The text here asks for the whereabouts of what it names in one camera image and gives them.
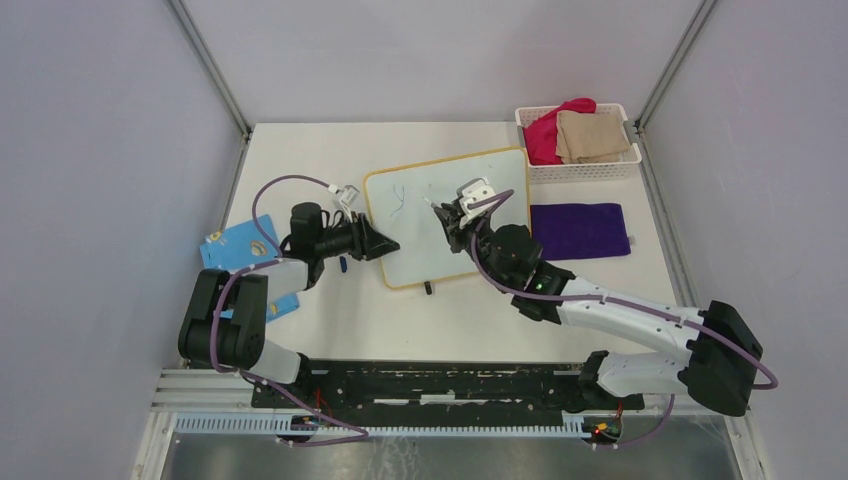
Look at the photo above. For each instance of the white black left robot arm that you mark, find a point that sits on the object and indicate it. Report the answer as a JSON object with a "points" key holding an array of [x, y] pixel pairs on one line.
{"points": [[224, 327]]}

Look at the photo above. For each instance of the aluminium frame rail left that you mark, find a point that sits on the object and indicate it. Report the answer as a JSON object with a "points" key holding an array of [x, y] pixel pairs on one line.
{"points": [[203, 53]]}

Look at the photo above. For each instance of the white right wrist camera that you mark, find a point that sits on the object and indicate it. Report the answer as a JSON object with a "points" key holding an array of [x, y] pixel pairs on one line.
{"points": [[475, 197]]}

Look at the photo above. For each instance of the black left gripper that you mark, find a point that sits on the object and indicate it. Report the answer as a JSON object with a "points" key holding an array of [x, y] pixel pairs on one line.
{"points": [[367, 243]]}

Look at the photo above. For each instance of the aluminium frame rail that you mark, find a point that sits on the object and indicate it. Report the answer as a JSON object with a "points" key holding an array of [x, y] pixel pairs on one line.
{"points": [[203, 53], [658, 197]]}

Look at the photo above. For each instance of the white perforated plastic basket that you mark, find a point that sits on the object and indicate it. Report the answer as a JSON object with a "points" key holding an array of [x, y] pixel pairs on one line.
{"points": [[627, 164]]}

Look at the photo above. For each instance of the purple towel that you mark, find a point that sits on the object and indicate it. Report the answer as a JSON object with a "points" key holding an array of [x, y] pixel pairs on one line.
{"points": [[576, 231]]}

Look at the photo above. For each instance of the beige cloth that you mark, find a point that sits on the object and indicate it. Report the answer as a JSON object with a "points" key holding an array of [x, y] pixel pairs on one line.
{"points": [[585, 138]]}

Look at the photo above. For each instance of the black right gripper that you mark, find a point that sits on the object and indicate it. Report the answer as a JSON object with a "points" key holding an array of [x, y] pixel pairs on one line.
{"points": [[453, 232]]}

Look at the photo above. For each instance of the red cloth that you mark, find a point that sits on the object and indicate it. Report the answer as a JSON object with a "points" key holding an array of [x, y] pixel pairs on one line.
{"points": [[541, 135]]}

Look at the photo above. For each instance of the blue picture book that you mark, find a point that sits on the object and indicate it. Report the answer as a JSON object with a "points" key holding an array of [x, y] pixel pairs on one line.
{"points": [[242, 245]]}

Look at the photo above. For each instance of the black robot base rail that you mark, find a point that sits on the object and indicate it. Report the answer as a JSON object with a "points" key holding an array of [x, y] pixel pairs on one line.
{"points": [[370, 393]]}

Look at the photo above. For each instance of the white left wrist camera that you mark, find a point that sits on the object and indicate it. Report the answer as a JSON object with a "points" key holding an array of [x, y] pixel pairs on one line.
{"points": [[344, 197]]}

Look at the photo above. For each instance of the aluminium frame rail right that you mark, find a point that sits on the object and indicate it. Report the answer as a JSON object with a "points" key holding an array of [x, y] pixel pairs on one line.
{"points": [[658, 197]]}

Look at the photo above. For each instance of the yellow framed whiteboard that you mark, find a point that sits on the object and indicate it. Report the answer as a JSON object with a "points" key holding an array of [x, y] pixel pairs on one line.
{"points": [[395, 205]]}

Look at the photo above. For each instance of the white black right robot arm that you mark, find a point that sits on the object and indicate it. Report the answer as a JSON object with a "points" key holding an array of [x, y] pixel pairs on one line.
{"points": [[710, 354]]}

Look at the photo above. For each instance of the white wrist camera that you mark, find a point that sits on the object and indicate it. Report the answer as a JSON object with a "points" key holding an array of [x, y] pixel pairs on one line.
{"points": [[344, 197], [475, 197]]}

